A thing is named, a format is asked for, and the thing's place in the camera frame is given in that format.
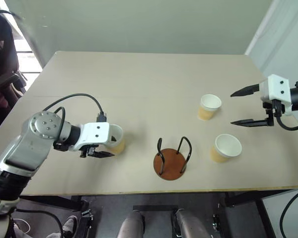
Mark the dark red chair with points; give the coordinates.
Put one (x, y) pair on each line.
(2, 74)

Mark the grey shoe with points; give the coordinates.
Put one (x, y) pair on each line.
(69, 224)

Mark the tan paper cup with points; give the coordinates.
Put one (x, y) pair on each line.
(226, 148)
(118, 146)
(208, 109)

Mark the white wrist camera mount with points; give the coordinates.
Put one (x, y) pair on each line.
(96, 134)
(275, 91)

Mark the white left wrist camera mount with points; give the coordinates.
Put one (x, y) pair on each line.
(96, 134)

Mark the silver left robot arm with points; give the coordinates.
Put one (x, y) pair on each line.
(27, 148)

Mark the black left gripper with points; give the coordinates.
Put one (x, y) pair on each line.
(87, 151)

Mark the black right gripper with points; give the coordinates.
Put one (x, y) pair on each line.
(270, 111)

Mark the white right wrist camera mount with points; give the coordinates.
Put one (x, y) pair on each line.
(275, 91)

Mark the dark rounded grey shape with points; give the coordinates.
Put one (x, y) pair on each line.
(131, 224)
(192, 223)

